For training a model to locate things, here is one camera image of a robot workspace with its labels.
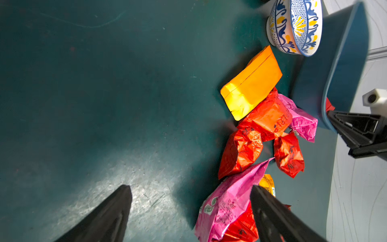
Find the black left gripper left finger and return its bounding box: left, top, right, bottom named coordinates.
left=57, top=185, right=133, bottom=242

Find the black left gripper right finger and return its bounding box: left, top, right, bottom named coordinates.
left=250, top=185, right=326, bottom=242

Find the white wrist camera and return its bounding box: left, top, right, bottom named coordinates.
left=362, top=89, right=387, bottom=118

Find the large pink tea bag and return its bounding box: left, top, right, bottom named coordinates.
left=195, top=157, right=274, bottom=242

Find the blue yellow patterned bowl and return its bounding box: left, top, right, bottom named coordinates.
left=266, top=0, right=323, bottom=57

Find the small red tea bag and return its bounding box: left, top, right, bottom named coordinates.
left=274, top=133, right=305, bottom=178

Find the blue plastic storage box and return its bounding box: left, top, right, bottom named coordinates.
left=291, top=2, right=369, bottom=132

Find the red orange tea bag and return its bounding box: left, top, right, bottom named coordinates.
left=237, top=88, right=292, bottom=142

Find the yellow tea bag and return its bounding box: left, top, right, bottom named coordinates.
left=259, top=174, right=276, bottom=197

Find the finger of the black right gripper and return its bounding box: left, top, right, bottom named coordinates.
left=328, top=111, right=387, bottom=158

